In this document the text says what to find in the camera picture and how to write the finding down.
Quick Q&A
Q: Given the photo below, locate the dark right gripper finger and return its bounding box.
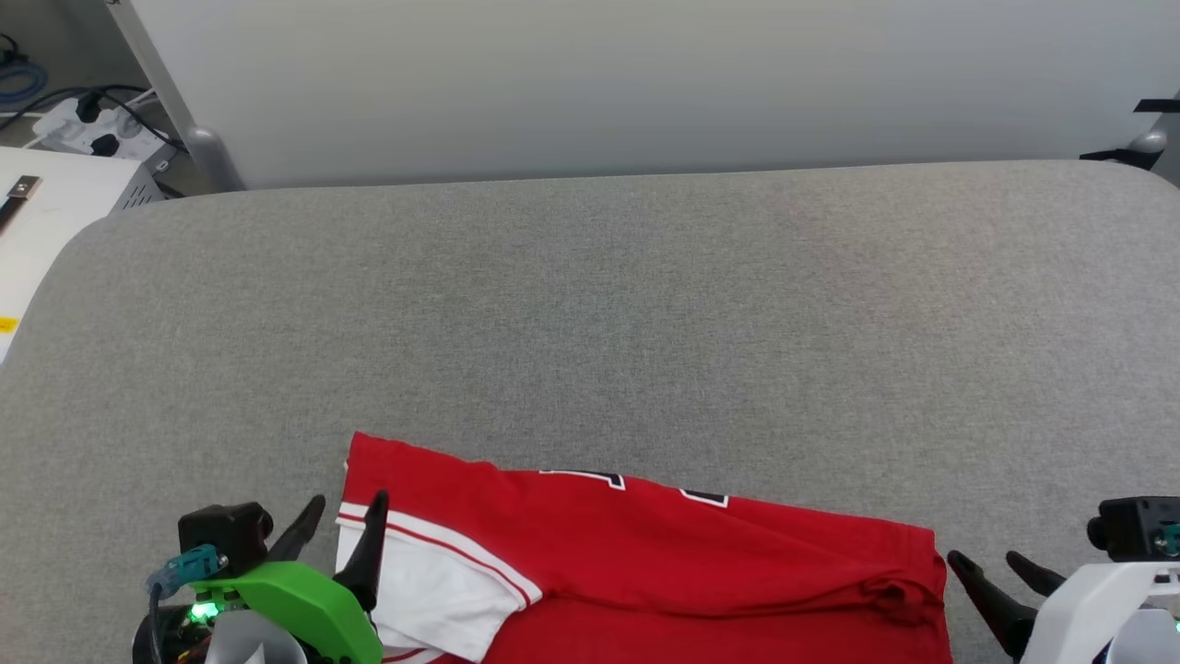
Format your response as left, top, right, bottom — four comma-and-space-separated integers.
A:
1004, 550, 1068, 600
947, 550, 1040, 661

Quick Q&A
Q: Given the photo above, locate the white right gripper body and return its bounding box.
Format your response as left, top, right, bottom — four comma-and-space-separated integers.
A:
1018, 559, 1180, 664

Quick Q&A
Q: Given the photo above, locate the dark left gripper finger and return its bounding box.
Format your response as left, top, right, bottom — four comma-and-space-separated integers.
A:
265, 494, 327, 565
332, 491, 391, 613

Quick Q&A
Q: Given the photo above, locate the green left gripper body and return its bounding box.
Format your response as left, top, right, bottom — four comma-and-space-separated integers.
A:
132, 559, 385, 664

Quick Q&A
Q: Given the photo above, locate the red and white jersey shirt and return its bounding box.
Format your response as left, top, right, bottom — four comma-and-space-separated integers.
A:
333, 431, 953, 664

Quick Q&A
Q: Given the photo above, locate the grey fabric sofa cushion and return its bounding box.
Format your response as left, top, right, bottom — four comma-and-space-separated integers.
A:
0, 160, 1180, 664

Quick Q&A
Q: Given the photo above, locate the grey metal partition foot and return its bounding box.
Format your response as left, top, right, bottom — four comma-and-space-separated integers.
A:
183, 125, 247, 194

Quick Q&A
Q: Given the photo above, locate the white metal box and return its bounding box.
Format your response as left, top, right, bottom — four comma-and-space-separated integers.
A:
0, 146, 169, 366

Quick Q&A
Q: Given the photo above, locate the grey metal foot black tape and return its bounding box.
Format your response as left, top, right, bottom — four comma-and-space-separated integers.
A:
1079, 90, 1180, 173

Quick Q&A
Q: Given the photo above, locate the white power strip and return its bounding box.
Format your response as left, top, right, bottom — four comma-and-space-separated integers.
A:
31, 96, 173, 164

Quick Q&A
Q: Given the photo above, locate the white partition panel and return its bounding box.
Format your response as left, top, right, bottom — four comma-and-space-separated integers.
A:
109, 0, 1180, 192

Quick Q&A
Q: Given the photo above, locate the left camera cable teal plug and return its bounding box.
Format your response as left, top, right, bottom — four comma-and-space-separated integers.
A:
146, 543, 229, 611

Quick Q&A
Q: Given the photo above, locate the black strap handle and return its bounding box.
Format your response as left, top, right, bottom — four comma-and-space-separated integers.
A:
0, 175, 44, 233

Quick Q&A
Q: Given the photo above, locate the black power cable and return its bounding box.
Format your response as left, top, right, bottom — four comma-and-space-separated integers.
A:
0, 84, 188, 156

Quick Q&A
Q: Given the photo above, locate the blue coiled cable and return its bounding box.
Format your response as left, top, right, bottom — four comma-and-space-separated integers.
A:
0, 59, 49, 106

